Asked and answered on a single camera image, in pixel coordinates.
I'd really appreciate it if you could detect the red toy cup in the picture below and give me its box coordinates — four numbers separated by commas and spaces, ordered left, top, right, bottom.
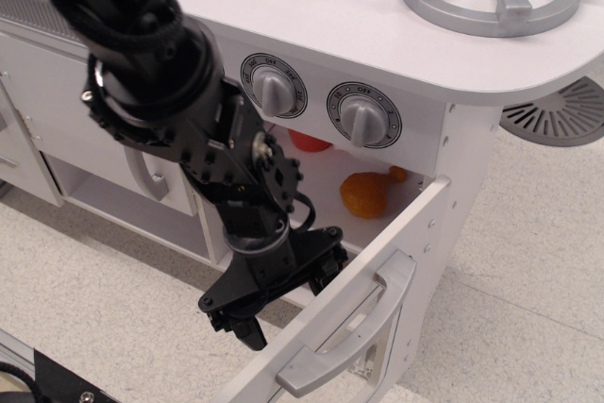
288, 129, 331, 153

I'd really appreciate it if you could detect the orange toy chicken drumstick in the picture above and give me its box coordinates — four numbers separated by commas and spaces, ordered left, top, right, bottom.
339, 166, 408, 219

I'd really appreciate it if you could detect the white toy kitchen cabinet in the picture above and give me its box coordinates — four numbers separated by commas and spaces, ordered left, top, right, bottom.
0, 0, 604, 403

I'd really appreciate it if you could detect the grey cupboard door handle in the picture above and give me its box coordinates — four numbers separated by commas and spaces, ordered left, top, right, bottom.
124, 147, 169, 202

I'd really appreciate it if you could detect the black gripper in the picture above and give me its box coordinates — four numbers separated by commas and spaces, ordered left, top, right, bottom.
198, 227, 347, 349

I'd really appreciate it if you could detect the grey middle oven knob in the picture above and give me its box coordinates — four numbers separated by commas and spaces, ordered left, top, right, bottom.
240, 53, 308, 119

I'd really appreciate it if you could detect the grey oven knob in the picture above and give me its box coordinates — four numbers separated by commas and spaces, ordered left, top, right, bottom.
327, 82, 402, 149
240, 53, 308, 119

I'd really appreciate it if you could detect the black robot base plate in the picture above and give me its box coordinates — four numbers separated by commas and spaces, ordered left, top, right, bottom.
33, 350, 117, 403

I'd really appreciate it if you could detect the grey floor drain grate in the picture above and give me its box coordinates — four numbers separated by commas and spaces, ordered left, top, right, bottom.
500, 76, 603, 147

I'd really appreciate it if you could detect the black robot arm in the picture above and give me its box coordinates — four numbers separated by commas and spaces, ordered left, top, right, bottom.
50, 0, 346, 351

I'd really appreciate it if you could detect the grey right oven knob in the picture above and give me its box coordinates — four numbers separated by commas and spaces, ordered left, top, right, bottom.
327, 82, 402, 149

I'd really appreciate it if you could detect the white cupboard door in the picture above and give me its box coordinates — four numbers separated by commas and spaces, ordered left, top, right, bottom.
1, 35, 197, 215

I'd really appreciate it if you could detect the white oven door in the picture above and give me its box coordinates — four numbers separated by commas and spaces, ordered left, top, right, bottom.
213, 176, 460, 402

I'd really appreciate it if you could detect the aluminium rail on floor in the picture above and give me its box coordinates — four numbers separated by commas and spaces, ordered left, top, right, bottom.
0, 329, 35, 393

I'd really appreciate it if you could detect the black cable on base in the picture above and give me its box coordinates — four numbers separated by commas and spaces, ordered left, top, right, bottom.
0, 361, 43, 403

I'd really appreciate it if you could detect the grey oven door handle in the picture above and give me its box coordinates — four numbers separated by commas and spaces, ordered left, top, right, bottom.
276, 248, 418, 398

